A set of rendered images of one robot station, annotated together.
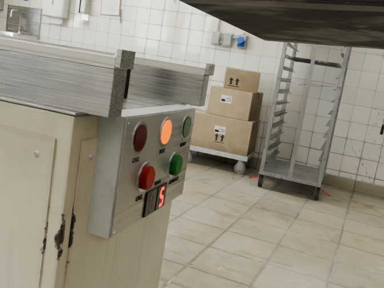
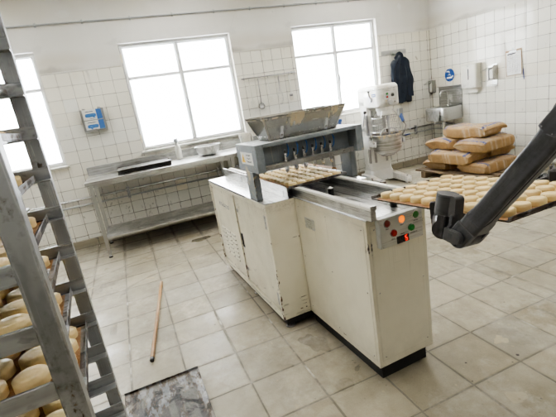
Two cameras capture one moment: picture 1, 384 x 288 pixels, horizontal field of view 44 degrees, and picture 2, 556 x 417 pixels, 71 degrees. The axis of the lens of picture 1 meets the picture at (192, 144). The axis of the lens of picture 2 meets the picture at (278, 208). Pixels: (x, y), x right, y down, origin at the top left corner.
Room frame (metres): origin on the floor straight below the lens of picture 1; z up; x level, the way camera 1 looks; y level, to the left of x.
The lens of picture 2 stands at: (-0.84, -0.89, 1.39)
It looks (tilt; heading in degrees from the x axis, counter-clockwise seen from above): 15 degrees down; 50
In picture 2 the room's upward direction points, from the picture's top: 9 degrees counter-clockwise
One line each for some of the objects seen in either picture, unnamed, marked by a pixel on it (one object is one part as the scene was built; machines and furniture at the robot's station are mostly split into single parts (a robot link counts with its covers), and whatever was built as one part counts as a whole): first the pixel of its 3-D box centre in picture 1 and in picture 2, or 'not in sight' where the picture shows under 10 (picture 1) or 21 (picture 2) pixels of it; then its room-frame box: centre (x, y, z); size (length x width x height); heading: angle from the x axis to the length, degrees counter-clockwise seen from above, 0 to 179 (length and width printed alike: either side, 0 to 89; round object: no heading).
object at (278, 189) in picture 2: not in sight; (249, 180); (0.83, 1.40, 0.88); 1.28 x 0.01 x 0.07; 72
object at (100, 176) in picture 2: not in sight; (232, 171); (2.02, 3.35, 0.61); 3.40 x 0.70 x 1.22; 160
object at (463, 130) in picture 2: not in sight; (472, 130); (4.60, 1.39, 0.62); 0.72 x 0.42 x 0.17; 76
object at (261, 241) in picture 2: not in sight; (284, 231); (1.03, 1.33, 0.42); 1.28 x 0.72 x 0.84; 72
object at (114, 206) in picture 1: (149, 160); (400, 227); (0.62, 0.05, 0.77); 0.24 x 0.04 x 0.14; 162
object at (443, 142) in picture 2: not in sight; (454, 140); (4.71, 1.69, 0.47); 0.72 x 0.42 x 0.17; 160
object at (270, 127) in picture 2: not in sight; (296, 122); (0.88, 0.88, 1.25); 0.56 x 0.29 x 0.14; 162
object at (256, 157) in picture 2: not in sight; (301, 160); (0.88, 0.88, 1.01); 0.72 x 0.33 x 0.34; 162
